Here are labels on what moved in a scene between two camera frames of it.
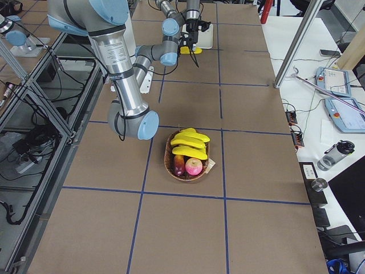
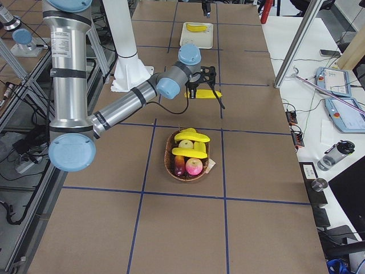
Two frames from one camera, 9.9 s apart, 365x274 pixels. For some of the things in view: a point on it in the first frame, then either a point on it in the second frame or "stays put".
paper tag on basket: [211, 164] stays put
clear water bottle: [336, 153] stays put
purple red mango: [179, 165] stays put
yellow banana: [194, 136] → [205, 93]
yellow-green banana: [193, 152] stays put
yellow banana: [199, 145] → [191, 135]
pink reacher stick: [302, 79] stays put
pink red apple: [194, 166] stays put
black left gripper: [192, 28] → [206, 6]
